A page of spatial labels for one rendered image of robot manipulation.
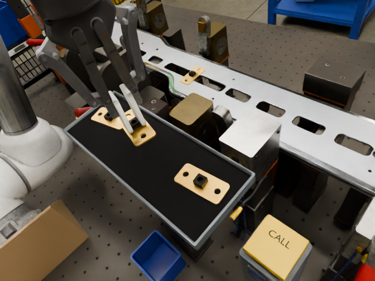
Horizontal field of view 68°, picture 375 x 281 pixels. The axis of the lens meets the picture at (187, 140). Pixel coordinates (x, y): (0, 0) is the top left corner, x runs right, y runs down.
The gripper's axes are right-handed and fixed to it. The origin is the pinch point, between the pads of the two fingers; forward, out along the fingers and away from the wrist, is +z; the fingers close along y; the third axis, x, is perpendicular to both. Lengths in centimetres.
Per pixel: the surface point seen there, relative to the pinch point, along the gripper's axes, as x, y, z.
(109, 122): 10.0, -3.1, 9.0
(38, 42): 68, -8, 13
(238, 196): -18.3, 6.3, 8.9
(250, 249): -24.9, 2.8, 9.2
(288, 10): 138, 184, 107
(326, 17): 107, 194, 107
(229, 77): 20.5, 33.5, 25.4
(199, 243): -20.4, -2.0, 9.1
